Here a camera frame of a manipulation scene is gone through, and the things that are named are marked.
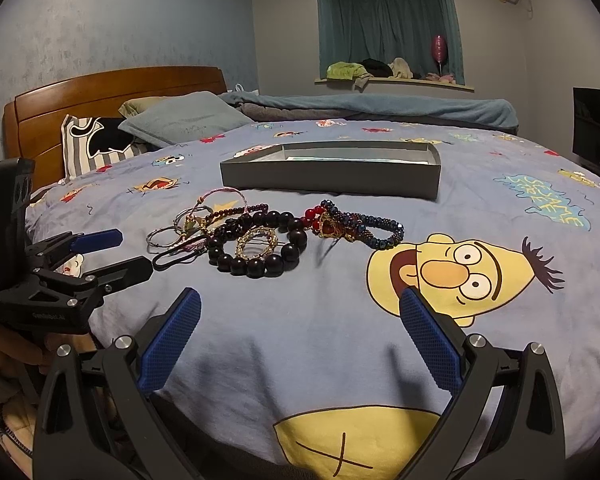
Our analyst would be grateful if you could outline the black cord bracelet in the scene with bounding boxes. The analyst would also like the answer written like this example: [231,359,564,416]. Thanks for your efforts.
[151,244,207,271]

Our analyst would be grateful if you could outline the dark blue beaded bracelet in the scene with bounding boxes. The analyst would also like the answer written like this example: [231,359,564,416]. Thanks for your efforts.
[320,199,406,252]

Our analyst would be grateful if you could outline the large black bead bracelet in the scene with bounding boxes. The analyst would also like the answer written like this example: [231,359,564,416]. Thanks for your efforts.
[206,210,309,279]

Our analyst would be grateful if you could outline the pink braided string bracelet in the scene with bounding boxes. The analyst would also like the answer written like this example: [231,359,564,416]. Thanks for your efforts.
[187,186,249,226]

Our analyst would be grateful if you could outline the red and gold bracelet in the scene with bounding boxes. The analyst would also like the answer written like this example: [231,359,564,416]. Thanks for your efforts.
[302,204,354,242]

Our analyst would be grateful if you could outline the dark maroon small-bead bracelet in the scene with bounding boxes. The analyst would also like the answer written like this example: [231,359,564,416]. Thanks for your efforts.
[199,202,272,231]

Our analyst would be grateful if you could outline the thin silver ring bangles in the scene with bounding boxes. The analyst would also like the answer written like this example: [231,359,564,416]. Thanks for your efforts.
[146,224,188,254]

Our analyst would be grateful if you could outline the black white striped pillow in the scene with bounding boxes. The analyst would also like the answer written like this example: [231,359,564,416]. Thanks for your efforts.
[60,115,147,179]

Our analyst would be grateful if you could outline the wooden headboard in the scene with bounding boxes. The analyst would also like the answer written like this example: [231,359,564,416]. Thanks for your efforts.
[3,66,227,190]

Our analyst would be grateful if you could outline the cartoon print bed sheet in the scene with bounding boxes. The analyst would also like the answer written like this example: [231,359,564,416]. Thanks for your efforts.
[27,120,600,479]

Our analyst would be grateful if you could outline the olive green pillow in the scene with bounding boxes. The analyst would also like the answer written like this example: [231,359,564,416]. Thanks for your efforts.
[118,96,166,118]

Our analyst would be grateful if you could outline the grey-blue pillow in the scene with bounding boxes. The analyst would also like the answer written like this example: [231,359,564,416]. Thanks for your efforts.
[119,91,252,148]

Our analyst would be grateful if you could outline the grey shallow cardboard box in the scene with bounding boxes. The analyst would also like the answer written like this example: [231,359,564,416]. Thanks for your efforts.
[220,140,442,200]

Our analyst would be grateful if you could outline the blue folded blanket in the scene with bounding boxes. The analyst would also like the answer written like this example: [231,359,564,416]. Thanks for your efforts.
[220,91,519,132]

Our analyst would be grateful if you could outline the window sill ledge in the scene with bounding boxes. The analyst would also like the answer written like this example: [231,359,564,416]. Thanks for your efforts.
[313,77,476,93]

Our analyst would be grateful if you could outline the black monitor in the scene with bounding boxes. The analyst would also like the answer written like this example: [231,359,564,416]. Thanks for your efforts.
[572,87,600,170]

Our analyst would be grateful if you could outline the beige cloth on sill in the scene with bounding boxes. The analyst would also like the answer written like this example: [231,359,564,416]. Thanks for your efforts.
[389,58,414,80]

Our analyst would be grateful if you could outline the black cloth on sill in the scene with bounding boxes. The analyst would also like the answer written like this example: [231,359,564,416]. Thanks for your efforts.
[360,58,393,78]

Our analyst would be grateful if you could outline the green cloth on sill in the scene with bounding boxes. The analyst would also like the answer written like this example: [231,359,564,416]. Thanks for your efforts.
[325,62,372,81]

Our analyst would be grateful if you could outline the pink balloon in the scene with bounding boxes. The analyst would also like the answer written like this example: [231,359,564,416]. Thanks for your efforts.
[431,35,448,73]

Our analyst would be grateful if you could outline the teal curtain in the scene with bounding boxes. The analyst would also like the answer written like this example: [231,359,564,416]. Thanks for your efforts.
[316,0,465,84]

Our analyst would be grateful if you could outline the gold chain bracelet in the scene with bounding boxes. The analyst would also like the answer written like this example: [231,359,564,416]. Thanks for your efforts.
[234,225,280,262]

